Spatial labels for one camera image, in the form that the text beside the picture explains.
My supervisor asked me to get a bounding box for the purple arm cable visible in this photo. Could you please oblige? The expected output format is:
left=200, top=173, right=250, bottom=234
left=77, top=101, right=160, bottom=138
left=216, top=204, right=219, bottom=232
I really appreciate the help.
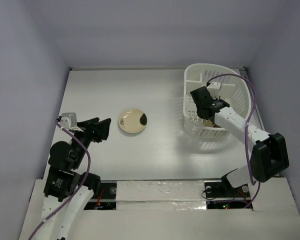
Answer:
left=28, top=117, right=92, bottom=240
left=206, top=72, right=262, bottom=209

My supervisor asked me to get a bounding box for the base electronics bay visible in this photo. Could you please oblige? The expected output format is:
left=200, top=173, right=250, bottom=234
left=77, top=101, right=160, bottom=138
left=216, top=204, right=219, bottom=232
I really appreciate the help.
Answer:
left=84, top=181, right=117, bottom=211
left=201, top=180, right=252, bottom=210

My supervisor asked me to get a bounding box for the white plastic dish rack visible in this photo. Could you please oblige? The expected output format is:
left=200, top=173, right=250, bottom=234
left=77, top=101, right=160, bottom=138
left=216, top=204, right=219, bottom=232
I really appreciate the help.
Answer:
left=183, top=63, right=253, bottom=141

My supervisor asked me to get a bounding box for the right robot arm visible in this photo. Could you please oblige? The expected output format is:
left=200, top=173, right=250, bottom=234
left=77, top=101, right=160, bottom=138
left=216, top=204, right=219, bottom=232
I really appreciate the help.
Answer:
left=190, top=86, right=290, bottom=196

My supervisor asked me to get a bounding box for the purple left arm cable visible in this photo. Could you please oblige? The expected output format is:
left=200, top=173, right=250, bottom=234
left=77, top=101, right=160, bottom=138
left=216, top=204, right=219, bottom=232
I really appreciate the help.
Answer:
left=28, top=117, right=92, bottom=240

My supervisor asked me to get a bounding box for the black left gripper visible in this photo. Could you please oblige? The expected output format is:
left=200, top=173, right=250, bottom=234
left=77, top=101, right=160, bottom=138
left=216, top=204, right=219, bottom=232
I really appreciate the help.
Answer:
left=72, top=116, right=111, bottom=167

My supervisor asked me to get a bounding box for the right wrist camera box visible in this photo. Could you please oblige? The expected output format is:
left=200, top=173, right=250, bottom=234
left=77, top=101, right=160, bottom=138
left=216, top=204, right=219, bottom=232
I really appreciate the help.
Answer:
left=206, top=82, right=222, bottom=99

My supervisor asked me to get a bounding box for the brown and yellow patterned plate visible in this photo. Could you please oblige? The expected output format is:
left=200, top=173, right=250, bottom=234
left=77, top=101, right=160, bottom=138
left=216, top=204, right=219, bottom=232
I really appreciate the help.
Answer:
left=212, top=123, right=222, bottom=128

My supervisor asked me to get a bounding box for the white foam strip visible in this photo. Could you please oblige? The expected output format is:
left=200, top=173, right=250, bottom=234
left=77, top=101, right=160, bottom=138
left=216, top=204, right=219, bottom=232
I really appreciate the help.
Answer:
left=115, top=180, right=207, bottom=211

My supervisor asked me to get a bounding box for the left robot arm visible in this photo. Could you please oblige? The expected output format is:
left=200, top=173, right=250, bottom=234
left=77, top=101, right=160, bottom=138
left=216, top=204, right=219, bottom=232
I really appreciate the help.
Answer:
left=31, top=112, right=112, bottom=240

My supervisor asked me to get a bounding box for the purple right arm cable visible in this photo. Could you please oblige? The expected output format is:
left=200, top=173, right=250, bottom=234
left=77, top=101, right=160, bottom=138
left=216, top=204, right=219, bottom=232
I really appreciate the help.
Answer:
left=206, top=72, right=262, bottom=209

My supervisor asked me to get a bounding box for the cream floral plate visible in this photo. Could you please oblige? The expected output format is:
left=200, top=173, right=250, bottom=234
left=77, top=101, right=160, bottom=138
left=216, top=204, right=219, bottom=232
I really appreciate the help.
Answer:
left=205, top=119, right=215, bottom=127

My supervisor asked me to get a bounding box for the cream plate with black blotch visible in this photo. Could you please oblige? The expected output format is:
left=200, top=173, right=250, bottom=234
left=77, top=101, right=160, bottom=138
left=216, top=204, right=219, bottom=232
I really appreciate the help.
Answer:
left=118, top=108, right=148, bottom=135

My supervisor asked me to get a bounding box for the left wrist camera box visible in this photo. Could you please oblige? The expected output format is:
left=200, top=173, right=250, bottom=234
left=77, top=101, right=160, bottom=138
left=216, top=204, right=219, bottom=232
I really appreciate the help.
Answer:
left=58, top=112, right=77, bottom=130

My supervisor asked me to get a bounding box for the right base electronics bay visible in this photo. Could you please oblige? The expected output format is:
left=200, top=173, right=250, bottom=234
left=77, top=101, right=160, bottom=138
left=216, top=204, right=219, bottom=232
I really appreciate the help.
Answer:
left=201, top=180, right=252, bottom=210

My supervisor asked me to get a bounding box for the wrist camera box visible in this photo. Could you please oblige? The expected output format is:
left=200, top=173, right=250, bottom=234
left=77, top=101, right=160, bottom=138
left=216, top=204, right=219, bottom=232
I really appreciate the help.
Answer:
left=58, top=112, right=77, bottom=130
left=206, top=82, right=222, bottom=99

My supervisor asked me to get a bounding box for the left base electronics bay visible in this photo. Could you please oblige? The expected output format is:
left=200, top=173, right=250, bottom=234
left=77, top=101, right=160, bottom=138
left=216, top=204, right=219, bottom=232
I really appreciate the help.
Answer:
left=84, top=181, right=117, bottom=211

